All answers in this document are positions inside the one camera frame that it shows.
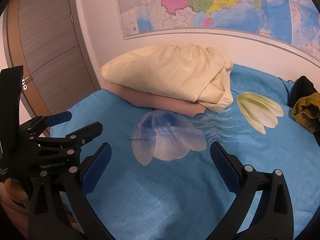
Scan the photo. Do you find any wooden grey door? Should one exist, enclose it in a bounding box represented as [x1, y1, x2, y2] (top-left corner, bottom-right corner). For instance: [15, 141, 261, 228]
[3, 0, 101, 117]

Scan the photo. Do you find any olive brown garment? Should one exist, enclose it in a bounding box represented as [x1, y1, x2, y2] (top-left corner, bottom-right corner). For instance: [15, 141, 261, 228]
[292, 92, 320, 133]

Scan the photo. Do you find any person's left hand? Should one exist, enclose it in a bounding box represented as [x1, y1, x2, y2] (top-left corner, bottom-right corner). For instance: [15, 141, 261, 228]
[4, 179, 30, 215]

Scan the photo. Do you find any black garment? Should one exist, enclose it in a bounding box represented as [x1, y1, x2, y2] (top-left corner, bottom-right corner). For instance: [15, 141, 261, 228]
[287, 76, 319, 145]

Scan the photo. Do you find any silver door handle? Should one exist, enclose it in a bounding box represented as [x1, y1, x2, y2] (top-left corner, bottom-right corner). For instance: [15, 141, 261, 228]
[22, 76, 31, 90]

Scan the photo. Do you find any folded pink garment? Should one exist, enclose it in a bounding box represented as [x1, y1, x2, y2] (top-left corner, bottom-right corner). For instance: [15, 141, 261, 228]
[102, 81, 206, 118]

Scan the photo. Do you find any colourful wall map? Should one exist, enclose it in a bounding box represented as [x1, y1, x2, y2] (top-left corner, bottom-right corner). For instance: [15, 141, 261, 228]
[118, 0, 319, 58]

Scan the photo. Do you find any cream large garment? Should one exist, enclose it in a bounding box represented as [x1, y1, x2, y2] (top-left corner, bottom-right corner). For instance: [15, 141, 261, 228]
[101, 44, 233, 113]

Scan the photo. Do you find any blue floral bed sheet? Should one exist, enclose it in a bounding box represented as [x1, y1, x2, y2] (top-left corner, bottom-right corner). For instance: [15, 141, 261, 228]
[50, 65, 319, 239]

